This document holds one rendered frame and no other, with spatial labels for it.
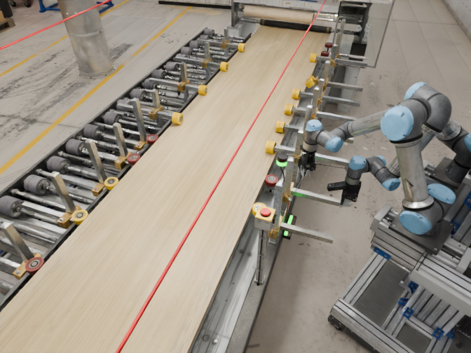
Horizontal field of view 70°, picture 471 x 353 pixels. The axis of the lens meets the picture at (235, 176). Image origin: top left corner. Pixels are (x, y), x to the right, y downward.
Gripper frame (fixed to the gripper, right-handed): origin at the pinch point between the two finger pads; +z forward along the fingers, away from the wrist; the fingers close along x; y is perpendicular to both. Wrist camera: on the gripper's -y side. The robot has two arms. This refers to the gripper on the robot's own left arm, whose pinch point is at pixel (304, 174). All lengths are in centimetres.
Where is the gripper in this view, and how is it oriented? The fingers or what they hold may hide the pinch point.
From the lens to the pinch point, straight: 193.2
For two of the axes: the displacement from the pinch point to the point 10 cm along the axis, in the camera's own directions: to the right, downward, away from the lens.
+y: 0.0, 6.7, -7.4
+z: 0.0, 7.4, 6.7
